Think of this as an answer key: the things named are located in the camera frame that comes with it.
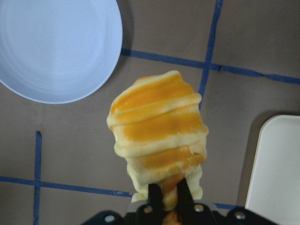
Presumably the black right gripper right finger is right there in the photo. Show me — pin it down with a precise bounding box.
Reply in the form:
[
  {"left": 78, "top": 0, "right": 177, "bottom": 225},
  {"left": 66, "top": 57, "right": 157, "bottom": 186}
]
[{"left": 176, "top": 178, "right": 194, "bottom": 225}]

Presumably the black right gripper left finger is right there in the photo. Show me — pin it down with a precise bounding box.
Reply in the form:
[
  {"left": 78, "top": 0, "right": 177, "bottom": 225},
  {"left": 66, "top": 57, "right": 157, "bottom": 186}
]
[{"left": 147, "top": 184, "right": 164, "bottom": 225}]

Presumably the striped bread roll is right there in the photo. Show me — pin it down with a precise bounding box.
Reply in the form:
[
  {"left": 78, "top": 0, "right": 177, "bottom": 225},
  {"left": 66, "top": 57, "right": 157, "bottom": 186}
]
[{"left": 107, "top": 70, "right": 208, "bottom": 225}]

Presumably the blue plate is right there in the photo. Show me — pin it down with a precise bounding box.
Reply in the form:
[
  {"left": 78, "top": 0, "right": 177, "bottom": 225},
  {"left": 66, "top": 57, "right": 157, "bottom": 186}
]
[{"left": 0, "top": 0, "right": 123, "bottom": 104}]

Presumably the white rectangular tray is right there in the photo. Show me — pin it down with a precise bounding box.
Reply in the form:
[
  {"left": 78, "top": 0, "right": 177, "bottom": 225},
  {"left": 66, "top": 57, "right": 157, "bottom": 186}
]
[{"left": 246, "top": 115, "right": 300, "bottom": 225}]

